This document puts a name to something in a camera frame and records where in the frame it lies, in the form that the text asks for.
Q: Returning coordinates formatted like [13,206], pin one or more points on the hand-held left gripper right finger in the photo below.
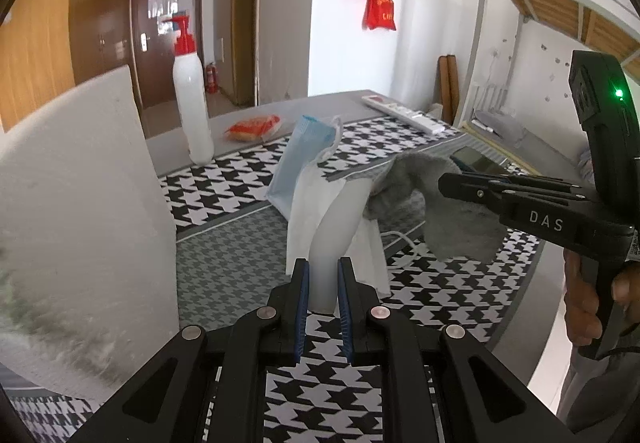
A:
[346,313]

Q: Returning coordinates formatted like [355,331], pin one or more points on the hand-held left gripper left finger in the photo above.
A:
[301,313]

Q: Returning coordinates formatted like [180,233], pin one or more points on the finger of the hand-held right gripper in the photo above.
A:
[470,188]
[550,197]

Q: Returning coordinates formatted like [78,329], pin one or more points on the grey sock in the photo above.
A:
[450,233]

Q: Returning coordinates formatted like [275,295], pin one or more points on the white face mask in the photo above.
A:
[330,233]

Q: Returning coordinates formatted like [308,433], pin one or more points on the blue face mask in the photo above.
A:
[300,158]

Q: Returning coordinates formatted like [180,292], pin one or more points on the white foam box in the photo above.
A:
[85,223]

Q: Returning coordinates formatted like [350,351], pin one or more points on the person's right forearm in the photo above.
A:
[600,393]

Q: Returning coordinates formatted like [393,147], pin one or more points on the person's right hand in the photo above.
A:
[580,303]

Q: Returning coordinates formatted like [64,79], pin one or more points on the black phone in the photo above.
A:
[477,159]

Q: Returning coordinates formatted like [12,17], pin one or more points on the grey pillow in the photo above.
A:
[500,125]

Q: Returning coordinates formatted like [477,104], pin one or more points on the white remote control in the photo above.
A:
[405,112]

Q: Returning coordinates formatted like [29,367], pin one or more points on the leaning wooden boards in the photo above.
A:
[449,88]

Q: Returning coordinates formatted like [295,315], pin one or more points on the red snack packet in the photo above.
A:
[252,128]

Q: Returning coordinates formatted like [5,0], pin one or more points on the metal bunk bed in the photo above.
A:
[550,5]

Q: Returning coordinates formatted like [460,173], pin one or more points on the red plastic bag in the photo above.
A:
[381,10]

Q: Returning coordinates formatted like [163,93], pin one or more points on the white pump bottle red cap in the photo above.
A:
[192,113]

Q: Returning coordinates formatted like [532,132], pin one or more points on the red fire extinguisher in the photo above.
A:
[212,79]

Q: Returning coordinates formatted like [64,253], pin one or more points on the brown entrance door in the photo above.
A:
[165,58]

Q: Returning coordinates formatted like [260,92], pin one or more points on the wooden wardrobe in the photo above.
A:
[35,48]

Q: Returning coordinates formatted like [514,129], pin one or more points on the brown side door frame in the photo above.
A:
[245,23]

